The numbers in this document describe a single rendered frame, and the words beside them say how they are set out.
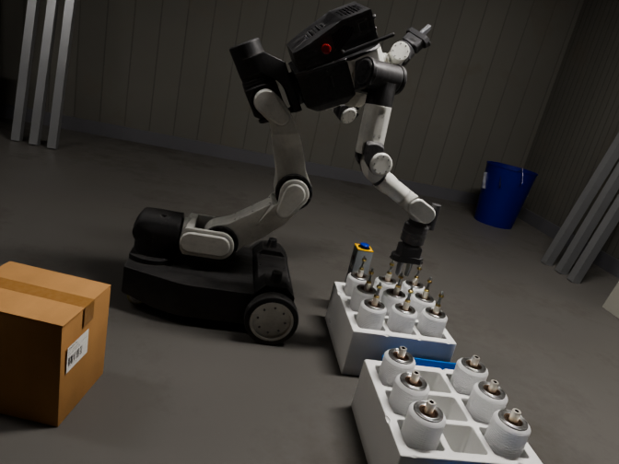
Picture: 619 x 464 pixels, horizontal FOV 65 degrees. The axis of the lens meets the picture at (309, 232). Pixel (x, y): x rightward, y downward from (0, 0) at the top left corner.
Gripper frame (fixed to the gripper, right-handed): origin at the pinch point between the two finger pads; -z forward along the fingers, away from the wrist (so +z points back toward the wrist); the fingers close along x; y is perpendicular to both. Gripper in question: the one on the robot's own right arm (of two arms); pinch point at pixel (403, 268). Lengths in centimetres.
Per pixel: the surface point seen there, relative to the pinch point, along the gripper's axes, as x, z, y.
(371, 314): -14.7, -12.6, -15.1
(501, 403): 8, -12, -61
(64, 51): -181, 35, 258
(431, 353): 9.5, -23.0, -20.3
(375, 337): -12.6, -19.5, -18.5
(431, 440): -17, -16, -70
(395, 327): -4.3, -16.8, -15.0
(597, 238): 185, -2, 100
